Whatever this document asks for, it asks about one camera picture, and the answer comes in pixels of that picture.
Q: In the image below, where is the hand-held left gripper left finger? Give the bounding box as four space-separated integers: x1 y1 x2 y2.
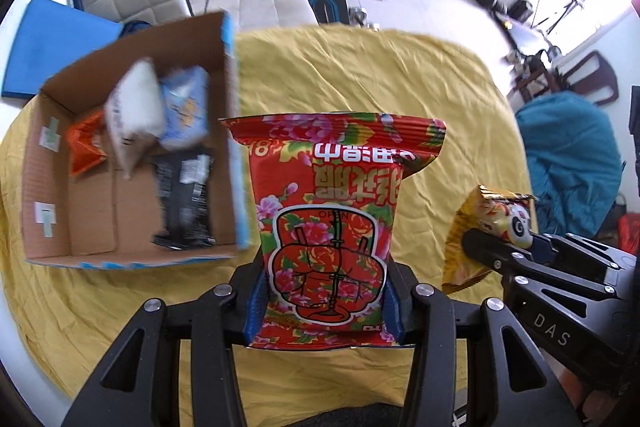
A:
60 252 266 427

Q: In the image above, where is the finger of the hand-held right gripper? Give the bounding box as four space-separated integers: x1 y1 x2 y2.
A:
461 228 617 304
531 233 640 275

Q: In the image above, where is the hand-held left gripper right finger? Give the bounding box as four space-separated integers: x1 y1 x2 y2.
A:
382 262 583 427

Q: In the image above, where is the yellow snack packet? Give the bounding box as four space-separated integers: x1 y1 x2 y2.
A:
441 184 538 295

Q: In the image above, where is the red floral snack packet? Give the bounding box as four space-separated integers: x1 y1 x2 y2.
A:
218 112 447 350

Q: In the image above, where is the black snack packet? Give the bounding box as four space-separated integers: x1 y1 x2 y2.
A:
150 147 217 250

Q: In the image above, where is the cardboard box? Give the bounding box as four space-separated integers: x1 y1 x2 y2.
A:
20 9 251 269

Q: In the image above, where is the light blue tissue pack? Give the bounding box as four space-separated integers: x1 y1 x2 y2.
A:
159 66 211 151

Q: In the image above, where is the white soft packet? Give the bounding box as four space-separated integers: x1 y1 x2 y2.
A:
104 58 166 180

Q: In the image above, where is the orange snack packet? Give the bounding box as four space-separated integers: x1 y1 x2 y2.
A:
67 109 108 178

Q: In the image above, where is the orange bag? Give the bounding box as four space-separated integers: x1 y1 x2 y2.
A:
617 214 640 258

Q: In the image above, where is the dark fuzzy clothing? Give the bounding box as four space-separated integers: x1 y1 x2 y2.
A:
280 408 403 427

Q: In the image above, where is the dark wooden chair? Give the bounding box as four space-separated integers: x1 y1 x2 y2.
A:
510 49 621 108

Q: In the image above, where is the yellow tablecloth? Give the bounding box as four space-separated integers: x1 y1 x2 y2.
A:
0 24 538 408

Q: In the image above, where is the dark blue patterned cloth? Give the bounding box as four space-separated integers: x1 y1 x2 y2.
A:
120 21 151 40

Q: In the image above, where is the blue foam mat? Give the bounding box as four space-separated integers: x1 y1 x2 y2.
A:
1 0 123 100

